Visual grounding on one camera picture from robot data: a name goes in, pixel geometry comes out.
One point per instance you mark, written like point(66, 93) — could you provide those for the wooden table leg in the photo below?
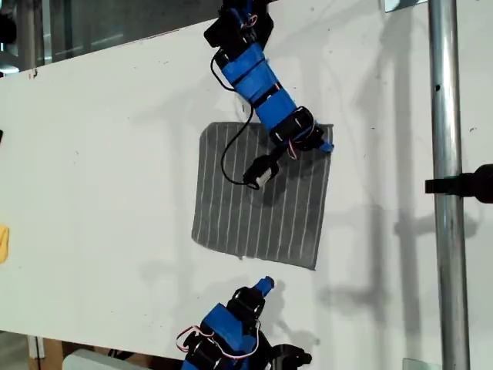
point(52, 352)

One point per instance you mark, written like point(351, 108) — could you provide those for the black post clamp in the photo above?
point(473, 183)

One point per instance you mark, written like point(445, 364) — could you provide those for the round black object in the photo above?
point(5, 29)

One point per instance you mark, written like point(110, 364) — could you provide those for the white box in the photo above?
point(88, 362)

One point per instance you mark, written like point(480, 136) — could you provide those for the yellow object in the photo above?
point(4, 243)

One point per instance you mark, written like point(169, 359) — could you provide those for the black camera stalk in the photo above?
point(281, 153)

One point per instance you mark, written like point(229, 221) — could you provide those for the grey white-striped towel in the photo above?
point(231, 223)

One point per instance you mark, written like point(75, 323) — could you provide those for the steel post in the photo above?
point(447, 115)

